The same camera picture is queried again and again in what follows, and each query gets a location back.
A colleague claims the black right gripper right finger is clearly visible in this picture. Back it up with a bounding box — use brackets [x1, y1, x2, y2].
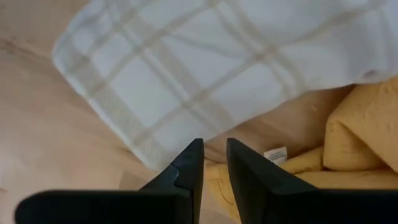
[226, 138, 398, 224]

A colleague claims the white grey-checked towel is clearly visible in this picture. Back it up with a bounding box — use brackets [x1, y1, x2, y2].
[51, 0, 398, 172]

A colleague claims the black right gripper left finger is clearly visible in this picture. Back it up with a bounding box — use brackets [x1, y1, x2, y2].
[14, 138, 205, 224]

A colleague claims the yellow waffle-weave towel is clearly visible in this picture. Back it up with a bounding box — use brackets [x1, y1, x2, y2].
[203, 76, 398, 224]

